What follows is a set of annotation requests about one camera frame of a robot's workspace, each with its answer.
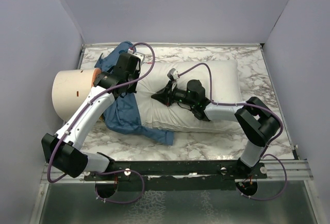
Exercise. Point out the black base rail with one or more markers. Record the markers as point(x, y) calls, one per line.
point(134, 176)

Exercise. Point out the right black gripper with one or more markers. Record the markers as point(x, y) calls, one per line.
point(167, 96)

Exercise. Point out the aluminium frame rail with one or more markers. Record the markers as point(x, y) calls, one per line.
point(296, 169)

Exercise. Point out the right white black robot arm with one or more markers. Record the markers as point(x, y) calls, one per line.
point(259, 124)

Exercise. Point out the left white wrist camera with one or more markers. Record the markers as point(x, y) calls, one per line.
point(141, 56)

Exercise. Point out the cream cylinder with orange lid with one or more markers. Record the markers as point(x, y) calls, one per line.
point(70, 89)

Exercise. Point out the white pillow with red logo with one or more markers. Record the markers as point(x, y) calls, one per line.
point(220, 80)

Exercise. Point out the blue lettered pillowcase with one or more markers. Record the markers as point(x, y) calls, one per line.
point(123, 115)

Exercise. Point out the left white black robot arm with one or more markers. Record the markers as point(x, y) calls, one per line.
point(62, 150)

